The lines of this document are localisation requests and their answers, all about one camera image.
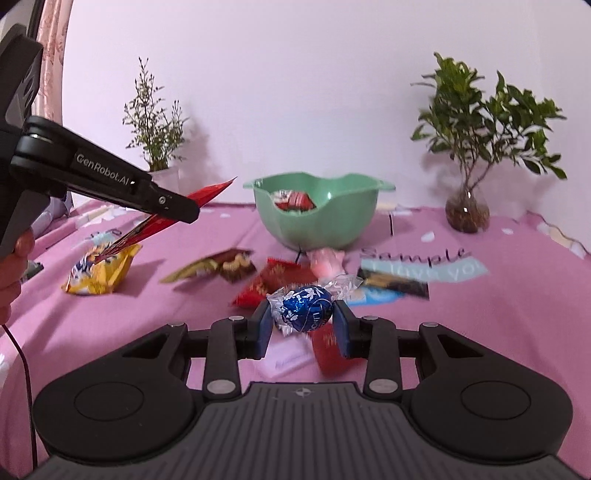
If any green plastic bowl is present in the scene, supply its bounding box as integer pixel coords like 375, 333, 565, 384
243, 172, 397, 251

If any yellow snack bag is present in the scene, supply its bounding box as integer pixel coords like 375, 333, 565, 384
62, 244, 142, 296

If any large green leafy plant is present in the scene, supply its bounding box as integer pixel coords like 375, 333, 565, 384
410, 52, 568, 195

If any dark gripper cable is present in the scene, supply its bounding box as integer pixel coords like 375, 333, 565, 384
0, 322, 38, 466

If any pink patterned curtain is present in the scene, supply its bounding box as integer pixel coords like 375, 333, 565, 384
34, 0, 75, 121

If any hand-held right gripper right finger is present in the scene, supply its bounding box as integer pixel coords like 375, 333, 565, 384
332, 299, 485, 401

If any person's left hand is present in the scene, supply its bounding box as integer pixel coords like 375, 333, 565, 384
0, 228, 36, 326

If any blue foil chocolate ball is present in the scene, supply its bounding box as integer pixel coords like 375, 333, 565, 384
266, 274, 365, 336

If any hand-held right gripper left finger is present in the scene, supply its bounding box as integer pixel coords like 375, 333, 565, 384
121, 302, 274, 401

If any red and white snack packet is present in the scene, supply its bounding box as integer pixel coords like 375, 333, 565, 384
231, 257, 320, 308

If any black snack packet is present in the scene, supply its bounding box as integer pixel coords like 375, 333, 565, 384
357, 267, 430, 302

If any bright red snack packet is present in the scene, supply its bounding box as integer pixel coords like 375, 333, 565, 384
311, 325, 366, 376

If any dark red long packet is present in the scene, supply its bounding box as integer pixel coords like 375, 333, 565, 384
95, 179, 237, 264

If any round glass vase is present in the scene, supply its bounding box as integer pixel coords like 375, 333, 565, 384
445, 186, 491, 234

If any small leafy plant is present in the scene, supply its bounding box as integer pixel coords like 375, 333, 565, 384
122, 57, 190, 173

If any pink printed tablecloth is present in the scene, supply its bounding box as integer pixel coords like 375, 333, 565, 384
0, 198, 591, 468

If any gold brown snack packet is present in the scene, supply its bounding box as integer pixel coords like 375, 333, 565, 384
159, 248, 257, 284

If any white plant cup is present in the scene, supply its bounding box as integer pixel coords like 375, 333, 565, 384
148, 166, 182, 195

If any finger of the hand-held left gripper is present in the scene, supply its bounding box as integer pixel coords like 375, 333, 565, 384
135, 178, 201, 225

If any pale pink flat packet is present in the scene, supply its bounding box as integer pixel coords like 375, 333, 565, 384
268, 331, 315, 371

